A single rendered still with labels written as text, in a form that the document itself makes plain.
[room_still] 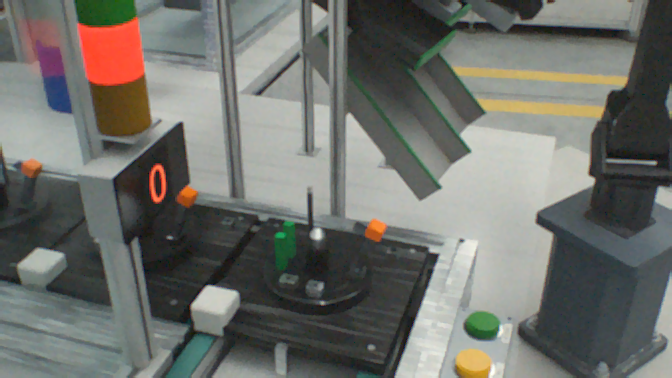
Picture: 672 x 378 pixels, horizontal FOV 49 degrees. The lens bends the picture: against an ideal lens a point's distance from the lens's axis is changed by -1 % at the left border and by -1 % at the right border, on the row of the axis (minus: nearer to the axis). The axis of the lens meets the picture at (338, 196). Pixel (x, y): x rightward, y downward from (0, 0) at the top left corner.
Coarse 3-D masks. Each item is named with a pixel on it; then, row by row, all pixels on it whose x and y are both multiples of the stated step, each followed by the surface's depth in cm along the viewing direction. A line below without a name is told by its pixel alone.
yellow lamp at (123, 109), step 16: (144, 80) 66; (96, 96) 64; (112, 96) 64; (128, 96) 64; (144, 96) 66; (96, 112) 65; (112, 112) 65; (128, 112) 65; (144, 112) 66; (112, 128) 65; (128, 128) 66; (144, 128) 67
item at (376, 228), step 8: (360, 224) 89; (376, 224) 88; (384, 224) 88; (360, 232) 88; (368, 232) 88; (376, 232) 87; (368, 240) 89; (376, 240) 88; (368, 248) 89; (360, 256) 90; (368, 256) 90; (360, 264) 91; (360, 272) 92
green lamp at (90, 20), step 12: (84, 0) 60; (96, 0) 59; (108, 0) 60; (120, 0) 60; (132, 0) 62; (84, 12) 60; (96, 12) 60; (108, 12) 60; (120, 12) 61; (132, 12) 62; (84, 24) 61; (96, 24) 60; (108, 24) 61; (120, 24) 61
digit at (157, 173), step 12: (156, 156) 69; (144, 168) 68; (156, 168) 70; (168, 168) 72; (144, 180) 68; (156, 180) 70; (168, 180) 72; (144, 192) 68; (156, 192) 70; (168, 192) 73; (156, 204) 71
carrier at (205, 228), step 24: (168, 216) 105; (192, 216) 108; (216, 216) 108; (240, 216) 108; (144, 240) 99; (168, 240) 99; (192, 240) 100; (216, 240) 103; (240, 240) 103; (144, 264) 96; (168, 264) 97; (192, 264) 98; (216, 264) 98; (168, 288) 94; (192, 288) 94; (168, 312) 90
